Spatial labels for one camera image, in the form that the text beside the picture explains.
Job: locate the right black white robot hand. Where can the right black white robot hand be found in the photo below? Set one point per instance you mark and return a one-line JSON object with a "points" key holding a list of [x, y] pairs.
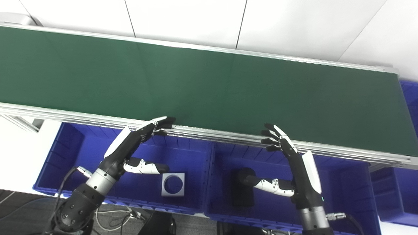
{"points": [[305, 189]]}

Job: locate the white square part round hole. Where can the white square part round hole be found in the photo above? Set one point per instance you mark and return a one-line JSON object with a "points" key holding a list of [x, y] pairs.
{"points": [[165, 192]]}

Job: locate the aluminium conveyor support bracket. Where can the aluminium conveyor support bracket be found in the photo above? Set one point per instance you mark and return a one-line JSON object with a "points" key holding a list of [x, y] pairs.
{"points": [[29, 124]]}

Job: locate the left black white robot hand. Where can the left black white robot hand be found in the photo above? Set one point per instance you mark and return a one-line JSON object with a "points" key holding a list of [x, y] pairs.
{"points": [[122, 151]]}

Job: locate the black cylinder block part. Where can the black cylinder block part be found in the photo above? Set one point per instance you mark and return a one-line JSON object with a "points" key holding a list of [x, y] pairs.
{"points": [[241, 199]]}

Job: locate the blue plastic bin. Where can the blue plastic bin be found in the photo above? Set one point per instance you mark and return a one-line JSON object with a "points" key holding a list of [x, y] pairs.
{"points": [[343, 195], [75, 156], [401, 195]]}

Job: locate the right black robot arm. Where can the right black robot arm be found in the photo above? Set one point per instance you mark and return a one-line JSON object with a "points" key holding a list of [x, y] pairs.
{"points": [[315, 222]]}

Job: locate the green conveyor belt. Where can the green conveyor belt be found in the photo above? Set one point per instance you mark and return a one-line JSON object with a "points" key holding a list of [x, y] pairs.
{"points": [[212, 135], [196, 88]]}

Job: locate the grey conveyor end housing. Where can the grey conveyor end housing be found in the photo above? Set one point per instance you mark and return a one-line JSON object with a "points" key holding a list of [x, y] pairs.
{"points": [[16, 19]]}

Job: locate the black robot body part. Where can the black robot body part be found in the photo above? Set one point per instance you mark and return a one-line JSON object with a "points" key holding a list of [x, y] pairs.
{"points": [[156, 225]]}

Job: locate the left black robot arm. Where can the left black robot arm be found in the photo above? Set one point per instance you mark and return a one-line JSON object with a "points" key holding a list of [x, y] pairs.
{"points": [[78, 202]]}

